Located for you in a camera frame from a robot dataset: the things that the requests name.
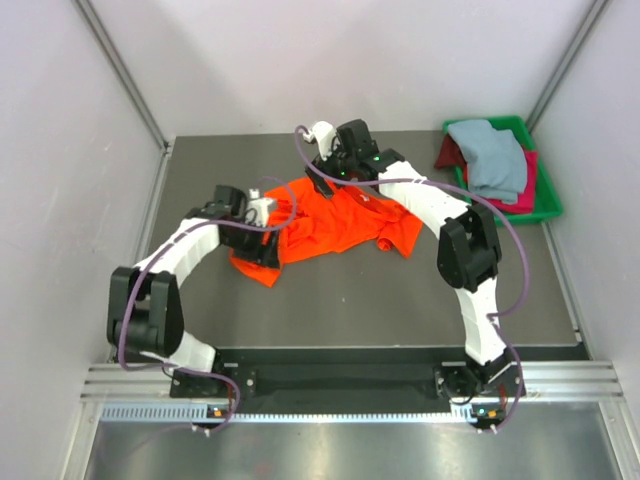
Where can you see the dark red t shirt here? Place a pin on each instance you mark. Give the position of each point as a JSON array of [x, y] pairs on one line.
[[450, 155]]

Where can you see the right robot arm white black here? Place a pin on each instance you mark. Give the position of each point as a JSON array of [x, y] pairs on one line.
[[468, 244]]

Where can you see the grey blue t shirt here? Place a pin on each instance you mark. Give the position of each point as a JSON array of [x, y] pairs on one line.
[[496, 163]]

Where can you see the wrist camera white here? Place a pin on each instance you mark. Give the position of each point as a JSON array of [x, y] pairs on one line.
[[259, 209], [322, 134]]

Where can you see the grey slotted cable duct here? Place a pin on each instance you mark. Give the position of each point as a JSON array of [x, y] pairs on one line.
[[202, 413]]

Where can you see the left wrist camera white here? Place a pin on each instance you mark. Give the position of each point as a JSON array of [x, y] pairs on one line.
[[259, 209]]

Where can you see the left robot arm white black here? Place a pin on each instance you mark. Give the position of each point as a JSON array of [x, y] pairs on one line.
[[145, 314]]

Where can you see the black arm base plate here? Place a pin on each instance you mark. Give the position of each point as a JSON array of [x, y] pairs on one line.
[[367, 380]]

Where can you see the orange t shirt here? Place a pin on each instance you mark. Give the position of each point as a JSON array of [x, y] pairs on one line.
[[332, 226]]

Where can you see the magenta t shirt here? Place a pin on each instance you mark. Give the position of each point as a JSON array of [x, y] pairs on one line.
[[530, 185]]

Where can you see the green plastic bin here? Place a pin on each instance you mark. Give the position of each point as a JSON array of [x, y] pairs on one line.
[[547, 203]]

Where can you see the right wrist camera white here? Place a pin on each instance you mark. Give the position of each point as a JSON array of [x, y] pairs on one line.
[[322, 134]]

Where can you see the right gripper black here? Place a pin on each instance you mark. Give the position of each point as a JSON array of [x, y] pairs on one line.
[[319, 184]]

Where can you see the aluminium frame rail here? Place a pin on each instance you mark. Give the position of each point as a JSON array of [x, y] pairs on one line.
[[551, 381]]

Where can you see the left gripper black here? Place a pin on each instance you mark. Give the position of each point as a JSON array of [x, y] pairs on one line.
[[262, 254]]

